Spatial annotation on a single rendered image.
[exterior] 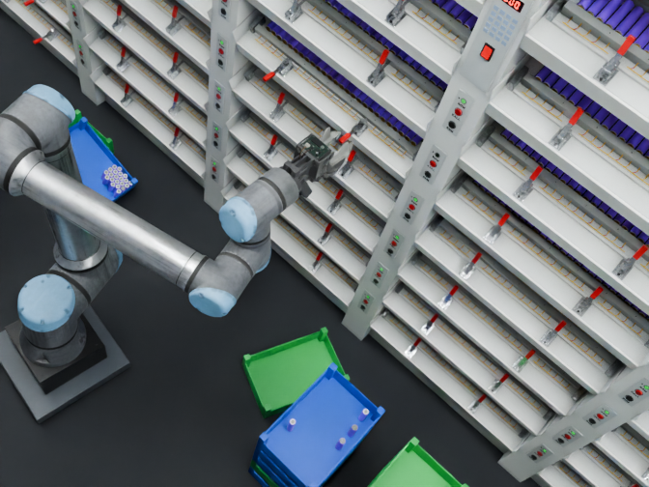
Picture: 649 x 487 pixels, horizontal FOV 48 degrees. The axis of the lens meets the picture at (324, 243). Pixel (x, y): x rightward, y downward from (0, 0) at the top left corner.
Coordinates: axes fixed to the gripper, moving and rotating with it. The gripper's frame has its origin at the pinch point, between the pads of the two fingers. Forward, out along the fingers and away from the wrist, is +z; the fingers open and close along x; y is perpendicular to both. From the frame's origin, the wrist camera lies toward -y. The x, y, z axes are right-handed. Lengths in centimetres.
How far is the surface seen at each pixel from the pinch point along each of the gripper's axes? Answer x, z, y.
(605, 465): -104, 18, -64
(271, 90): 36.7, 18.0, -26.0
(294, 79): 26.0, 12.8, -9.1
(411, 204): -19.1, 10.7, -15.9
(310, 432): -36, -35, -67
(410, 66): -1.4, 19.3, 13.9
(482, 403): -68, 17, -82
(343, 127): 6.9, 11.3, -9.7
